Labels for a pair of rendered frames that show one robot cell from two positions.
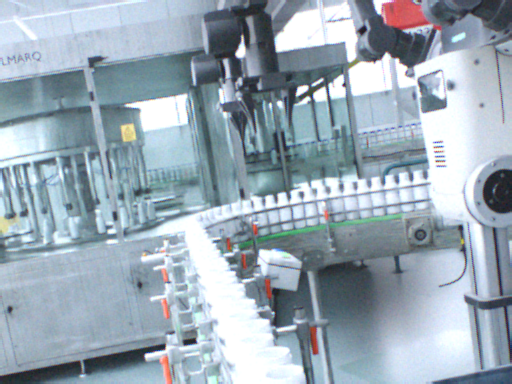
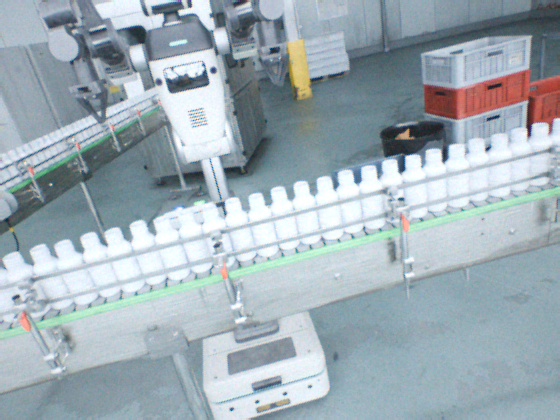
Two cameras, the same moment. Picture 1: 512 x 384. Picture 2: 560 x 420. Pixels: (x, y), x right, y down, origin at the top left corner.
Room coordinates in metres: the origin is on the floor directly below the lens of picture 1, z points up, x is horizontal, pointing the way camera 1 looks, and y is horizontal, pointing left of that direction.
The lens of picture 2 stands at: (1.27, 0.99, 1.55)
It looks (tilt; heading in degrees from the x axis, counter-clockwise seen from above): 24 degrees down; 269
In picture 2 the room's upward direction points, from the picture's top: 12 degrees counter-clockwise
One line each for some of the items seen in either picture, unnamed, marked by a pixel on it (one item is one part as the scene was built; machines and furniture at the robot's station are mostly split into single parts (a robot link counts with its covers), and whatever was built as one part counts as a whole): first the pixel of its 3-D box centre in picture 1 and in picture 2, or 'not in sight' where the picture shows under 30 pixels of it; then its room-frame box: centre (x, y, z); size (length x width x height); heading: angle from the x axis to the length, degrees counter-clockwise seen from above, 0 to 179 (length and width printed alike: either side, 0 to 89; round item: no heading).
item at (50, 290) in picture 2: not in sight; (52, 276); (1.85, 0.07, 1.08); 0.06 x 0.06 x 0.17
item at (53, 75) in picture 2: not in sight; (56, 104); (4.42, -6.34, 0.96); 0.82 x 0.50 x 1.91; 76
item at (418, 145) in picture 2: not in sight; (413, 170); (0.17, -1.90, 0.32); 0.45 x 0.45 x 0.64
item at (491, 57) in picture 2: not in sight; (474, 61); (-0.36, -2.05, 1.00); 0.61 x 0.41 x 0.22; 12
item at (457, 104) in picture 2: not in sight; (474, 91); (-0.37, -2.05, 0.78); 0.61 x 0.41 x 0.22; 11
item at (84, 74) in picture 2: (235, 94); (84, 74); (1.65, -0.09, 1.51); 0.10 x 0.07 x 0.07; 94
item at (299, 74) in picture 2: not in sight; (298, 69); (0.21, -7.67, 0.55); 0.40 x 0.40 x 1.10; 4
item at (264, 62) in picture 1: (263, 66); (269, 36); (1.20, -0.12, 1.51); 0.10 x 0.07 x 0.07; 94
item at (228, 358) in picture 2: not in sight; (256, 329); (1.48, -0.60, 0.24); 0.68 x 0.53 x 0.41; 94
